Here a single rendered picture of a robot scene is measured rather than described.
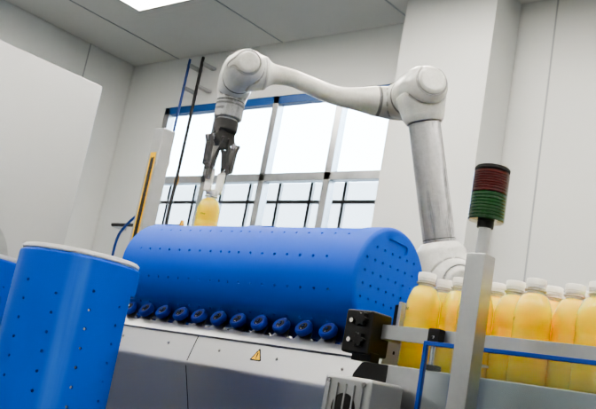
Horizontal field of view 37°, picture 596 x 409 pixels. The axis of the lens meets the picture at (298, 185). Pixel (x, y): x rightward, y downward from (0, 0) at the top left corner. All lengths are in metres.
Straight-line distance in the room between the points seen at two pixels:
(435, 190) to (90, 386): 1.20
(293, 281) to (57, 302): 0.55
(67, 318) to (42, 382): 0.15
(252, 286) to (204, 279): 0.18
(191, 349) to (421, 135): 0.96
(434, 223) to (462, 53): 2.90
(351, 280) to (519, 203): 3.34
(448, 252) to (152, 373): 0.92
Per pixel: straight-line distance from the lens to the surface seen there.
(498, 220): 1.57
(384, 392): 1.70
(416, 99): 2.71
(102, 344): 2.05
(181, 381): 2.36
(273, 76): 2.65
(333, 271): 2.04
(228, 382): 2.22
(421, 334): 1.79
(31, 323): 2.04
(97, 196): 7.86
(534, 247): 5.17
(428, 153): 2.69
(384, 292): 2.10
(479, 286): 1.54
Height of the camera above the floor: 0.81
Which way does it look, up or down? 13 degrees up
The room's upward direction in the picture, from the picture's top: 11 degrees clockwise
